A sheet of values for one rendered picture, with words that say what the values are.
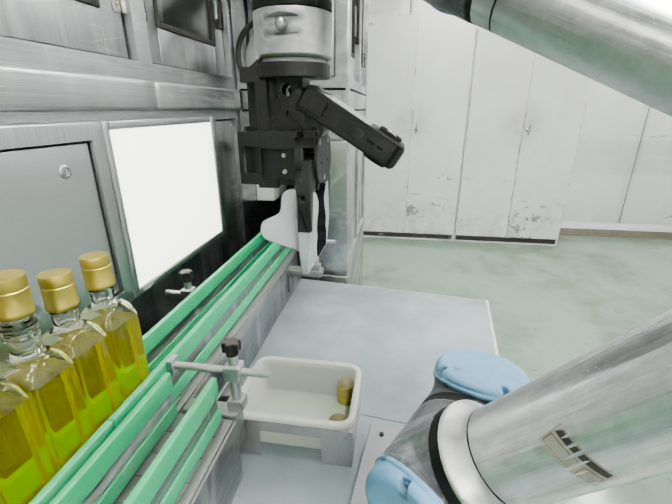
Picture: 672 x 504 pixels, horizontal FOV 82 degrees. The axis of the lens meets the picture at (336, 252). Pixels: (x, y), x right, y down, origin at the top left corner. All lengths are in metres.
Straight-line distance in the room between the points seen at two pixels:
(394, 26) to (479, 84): 0.95
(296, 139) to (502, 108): 3.83
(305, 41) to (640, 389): 0.36
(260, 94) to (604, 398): 0.38
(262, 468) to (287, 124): 0.59
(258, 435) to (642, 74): 0.71
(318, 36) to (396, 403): 0.72
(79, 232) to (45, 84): 0.22
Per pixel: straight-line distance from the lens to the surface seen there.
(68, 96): 0.78
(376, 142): 0.39
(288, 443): 0.77
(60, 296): 0.55
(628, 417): 0.32
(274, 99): 0.42
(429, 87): 4.08
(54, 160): 0.74
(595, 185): 5.06
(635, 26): 0.41
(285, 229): 0.41
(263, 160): 0.41
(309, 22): 0.40
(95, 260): 0.58
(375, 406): 0.88
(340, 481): 0.76
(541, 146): 4.30
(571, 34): 0.42
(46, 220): 0.72
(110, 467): 0.60
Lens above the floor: 1.34
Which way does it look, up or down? 20 degrees down
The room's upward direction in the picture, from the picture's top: straight up
